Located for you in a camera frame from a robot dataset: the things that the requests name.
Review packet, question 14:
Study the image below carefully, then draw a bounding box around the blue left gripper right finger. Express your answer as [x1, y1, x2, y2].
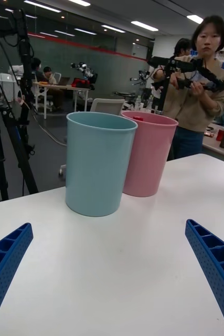
[185, 218, 224, 336]

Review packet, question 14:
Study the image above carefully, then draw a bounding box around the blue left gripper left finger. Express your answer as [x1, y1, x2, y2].
[0, 222, 34, 334]

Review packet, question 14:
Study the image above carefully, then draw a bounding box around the black teleoperation device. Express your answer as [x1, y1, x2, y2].
[146, 55, 224, 117]

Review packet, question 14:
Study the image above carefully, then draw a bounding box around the person's left hand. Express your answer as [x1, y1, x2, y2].
[190, 81, 206, 98]

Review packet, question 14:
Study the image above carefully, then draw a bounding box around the white side desk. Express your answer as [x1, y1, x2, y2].
[201, 122, 224, 165]

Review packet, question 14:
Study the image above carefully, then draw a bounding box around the pale blue plastic bin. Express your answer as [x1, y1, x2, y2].
[65, 111, 139, 218]

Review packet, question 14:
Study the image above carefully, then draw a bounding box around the pink plastic bin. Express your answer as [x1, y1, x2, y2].
[120, 110, 179, 198]

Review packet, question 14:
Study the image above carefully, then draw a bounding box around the white work table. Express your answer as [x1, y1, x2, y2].
[33, 81, 92, 120]

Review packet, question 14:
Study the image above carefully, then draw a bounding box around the white office chair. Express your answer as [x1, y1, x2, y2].
[90, 98, 126, 117]

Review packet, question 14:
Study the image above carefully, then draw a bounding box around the laptop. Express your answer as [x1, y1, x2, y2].
[56, 76, 71, 87]

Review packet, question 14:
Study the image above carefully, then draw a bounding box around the seated person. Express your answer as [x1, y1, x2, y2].
[30, 57, 48, 83]
[41, 66, 66, 111]

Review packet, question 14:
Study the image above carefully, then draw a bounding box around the red black box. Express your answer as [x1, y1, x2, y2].
[71, 77, 92, 89]

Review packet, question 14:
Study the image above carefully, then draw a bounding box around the black pole stand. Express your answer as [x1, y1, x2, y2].
[10, 8, 37, 156]

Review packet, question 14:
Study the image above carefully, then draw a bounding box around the silver black robot head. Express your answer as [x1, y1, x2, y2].
[70, 61, 99, 85]

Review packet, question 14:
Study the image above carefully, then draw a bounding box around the ceiling light panel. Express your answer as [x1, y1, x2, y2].
[23, 0, 62, 14]
[101, 24, 126, 34]
[186, 14, 205, 25]
[131, 20, 159, 33]

